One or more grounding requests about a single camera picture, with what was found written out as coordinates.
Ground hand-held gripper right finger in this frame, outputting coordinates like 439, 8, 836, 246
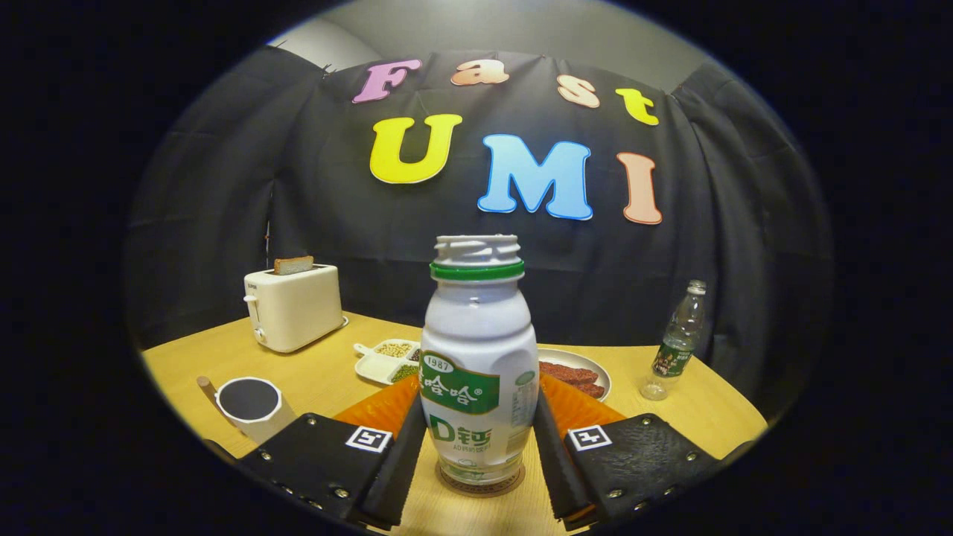
532, 370, 753, 531

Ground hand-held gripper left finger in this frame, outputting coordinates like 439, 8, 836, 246
237, 372, 427, 531

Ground round cork coaster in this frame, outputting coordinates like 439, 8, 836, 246
436, 462, 526, 498

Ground white juice bottle green label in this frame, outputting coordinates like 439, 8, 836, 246
420, 234, 540, 486

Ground white cup wooden handle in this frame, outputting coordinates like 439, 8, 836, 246
197, 376, 297, 445

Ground clear plastic water bottle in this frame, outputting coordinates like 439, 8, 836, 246
640, 280, 707, 401

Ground white round plate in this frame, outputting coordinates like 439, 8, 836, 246
536, 348, 613, 403

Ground white divided dish with beans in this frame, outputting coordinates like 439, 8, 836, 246
353, 339, 422, 386

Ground wooden table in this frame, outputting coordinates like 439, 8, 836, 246
141, 311, 768, 536

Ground cream toaster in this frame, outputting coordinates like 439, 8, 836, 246
243, 264, 348, 354

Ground black backdrop cloth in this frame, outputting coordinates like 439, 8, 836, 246
123, 45, 833, 418

